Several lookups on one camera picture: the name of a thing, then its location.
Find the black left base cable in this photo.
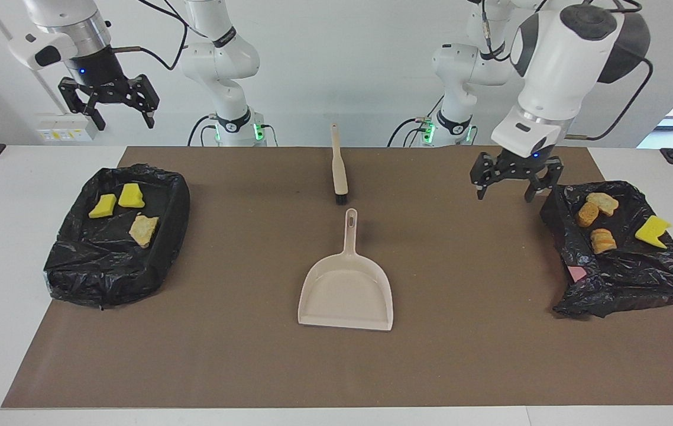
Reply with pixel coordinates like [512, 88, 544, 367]
[387, 95, 439, 147]

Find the beige crumbly foam chunk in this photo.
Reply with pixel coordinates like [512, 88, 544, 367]
[586, 192, 620, 217]
[129, 214, 160, 249]

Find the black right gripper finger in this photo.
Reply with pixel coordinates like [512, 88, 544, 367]
[117, 73, 160, 130]
[57, 77, 107, 132]

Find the beige hand brush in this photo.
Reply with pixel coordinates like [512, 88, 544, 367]
[330, 123, 350, 206]

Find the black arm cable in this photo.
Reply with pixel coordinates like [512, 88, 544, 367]
[564, 56, 654, 141]
[113, 0, 190, 72]

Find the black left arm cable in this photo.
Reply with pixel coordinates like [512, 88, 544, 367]
[564, 56, 654, 141]

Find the brown table mat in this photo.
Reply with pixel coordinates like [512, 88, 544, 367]
[1, 146, 673, 409]

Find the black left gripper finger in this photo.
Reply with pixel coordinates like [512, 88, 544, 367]
[470, 152, 501, 201]
[524, 156, 565, 204]

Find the toy croissant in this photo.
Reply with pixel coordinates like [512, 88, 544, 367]
[590, 228, 617, 255]

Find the black right base cable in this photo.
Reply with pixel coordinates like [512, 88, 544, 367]
[187, 115, 219, 147]

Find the brown toy bread roll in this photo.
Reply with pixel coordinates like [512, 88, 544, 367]
[576, 202, 600, 228]

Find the crumpled black bag bin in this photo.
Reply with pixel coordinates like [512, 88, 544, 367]
[539, 180, 673, 320]

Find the black bag lined bin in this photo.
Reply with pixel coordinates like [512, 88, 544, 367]
[44, 164, 191, 310]

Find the yellow sponge piece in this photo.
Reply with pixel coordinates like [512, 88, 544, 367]
[635, 215, 673, 249]
[88, 193, 118, 219]
[118, 183, 146, 209]

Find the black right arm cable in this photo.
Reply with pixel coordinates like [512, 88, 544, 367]
[113, 0, 190, 72]

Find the beige plastic dustpan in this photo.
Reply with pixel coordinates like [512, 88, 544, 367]
[297, 208, 394, 332]

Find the white wall socket box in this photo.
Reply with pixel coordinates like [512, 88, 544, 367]
[37, 112, 99, 143]

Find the black base cable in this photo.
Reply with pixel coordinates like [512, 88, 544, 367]
[387, 95, 439, 147]
[187, 115, 219, 147]

